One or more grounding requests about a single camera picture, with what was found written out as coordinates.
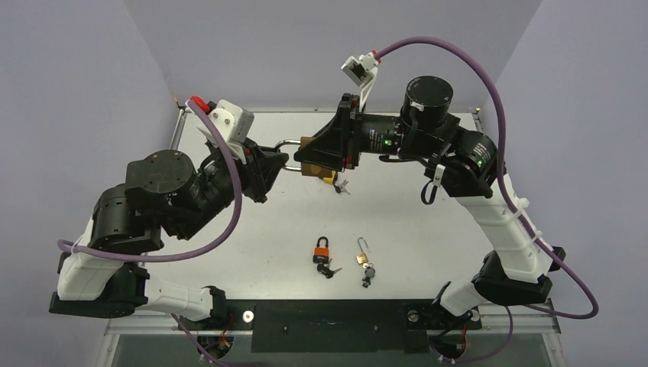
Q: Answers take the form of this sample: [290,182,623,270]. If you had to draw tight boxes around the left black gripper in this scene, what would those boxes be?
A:
[193,148,303,248]

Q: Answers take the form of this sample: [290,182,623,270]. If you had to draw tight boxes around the large brass padlock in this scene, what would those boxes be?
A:
[274,137,335,179]

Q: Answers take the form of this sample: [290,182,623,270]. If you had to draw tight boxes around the yellow padlock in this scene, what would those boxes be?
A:
[322,171,349,194]

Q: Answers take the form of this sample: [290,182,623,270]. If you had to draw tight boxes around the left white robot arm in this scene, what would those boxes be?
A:
[49,143,235,329]

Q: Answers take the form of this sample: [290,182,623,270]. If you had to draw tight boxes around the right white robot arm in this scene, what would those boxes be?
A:
[293,76,564,326]

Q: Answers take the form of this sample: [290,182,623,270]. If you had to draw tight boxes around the orange black padlock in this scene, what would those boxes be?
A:
[312,236,330,265]

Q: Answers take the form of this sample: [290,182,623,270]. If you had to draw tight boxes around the small brass padlock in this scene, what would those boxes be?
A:
[356,237,371,268]

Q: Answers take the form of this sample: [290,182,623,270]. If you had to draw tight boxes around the black keys of orange padlock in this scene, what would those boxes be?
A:
[316,263,342,279]

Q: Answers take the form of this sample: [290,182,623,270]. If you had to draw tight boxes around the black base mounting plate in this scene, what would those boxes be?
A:
[181,299,482,354]

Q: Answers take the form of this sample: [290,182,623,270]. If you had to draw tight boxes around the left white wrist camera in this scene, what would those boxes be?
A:
[206,99,254,164]

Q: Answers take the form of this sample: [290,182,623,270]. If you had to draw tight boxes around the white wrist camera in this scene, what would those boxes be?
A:
[340,50,381,112]
[206,99,254,164]

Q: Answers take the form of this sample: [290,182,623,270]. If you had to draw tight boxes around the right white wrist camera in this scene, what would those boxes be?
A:
[340,50,381,112]

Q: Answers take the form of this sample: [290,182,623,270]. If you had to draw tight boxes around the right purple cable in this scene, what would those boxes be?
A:
[371,36,600,321]

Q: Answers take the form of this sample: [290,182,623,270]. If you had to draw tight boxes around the aluminium frame rail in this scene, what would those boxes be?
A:
[103,298,563,336]

